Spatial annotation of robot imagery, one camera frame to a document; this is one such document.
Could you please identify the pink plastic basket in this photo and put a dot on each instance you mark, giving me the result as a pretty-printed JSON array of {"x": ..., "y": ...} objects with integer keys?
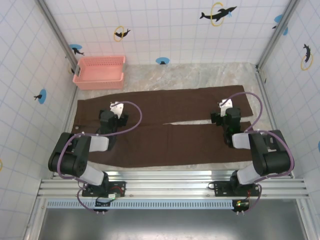
[{"x": 100, "y": 72}]

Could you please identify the aluminium frame post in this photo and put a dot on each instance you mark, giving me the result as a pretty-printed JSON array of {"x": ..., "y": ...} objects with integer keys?
[
  {"x": 278, "y": 35},
  {"x": 57, "y": 32}
]

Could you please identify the brown long pants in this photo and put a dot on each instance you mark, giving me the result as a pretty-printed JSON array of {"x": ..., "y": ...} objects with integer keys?
[{"x": 175, "y": 145}]

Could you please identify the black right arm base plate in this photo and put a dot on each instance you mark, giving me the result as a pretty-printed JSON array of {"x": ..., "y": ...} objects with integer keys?
[{"x": 221, "y": 188}]

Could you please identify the aluminium side rail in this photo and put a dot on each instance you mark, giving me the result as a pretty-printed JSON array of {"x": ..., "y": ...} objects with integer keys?
[
  {"x": 66, "y": 130},
  {"x": 272, "y": 120}
]

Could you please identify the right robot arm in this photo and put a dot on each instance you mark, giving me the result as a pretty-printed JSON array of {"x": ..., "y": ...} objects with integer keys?
[{"x": 272, "y": 160}]

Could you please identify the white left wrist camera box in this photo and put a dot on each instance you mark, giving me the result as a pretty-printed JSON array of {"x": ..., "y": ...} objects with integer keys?
[{"x": 117, "y": 108}]

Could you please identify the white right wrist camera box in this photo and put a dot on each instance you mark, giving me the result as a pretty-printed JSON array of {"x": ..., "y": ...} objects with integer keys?
[{"x": 226, "y": 103}]

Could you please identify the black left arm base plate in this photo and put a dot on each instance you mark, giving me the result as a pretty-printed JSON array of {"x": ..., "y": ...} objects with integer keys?
[{"x": 117, "y": 187}]

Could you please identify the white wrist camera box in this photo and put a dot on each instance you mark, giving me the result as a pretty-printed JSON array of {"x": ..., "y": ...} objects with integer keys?
[
  {"x": 117, "y": 108},
  {"x": 226, "y": 103}
]

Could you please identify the aluminium mounting rail beam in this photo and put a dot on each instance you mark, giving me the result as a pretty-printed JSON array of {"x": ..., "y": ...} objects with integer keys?
[{"x": 170, "y": 185}]

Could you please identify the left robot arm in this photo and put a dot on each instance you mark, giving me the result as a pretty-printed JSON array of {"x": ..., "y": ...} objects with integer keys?
[{"x": 67, "y": 160}]

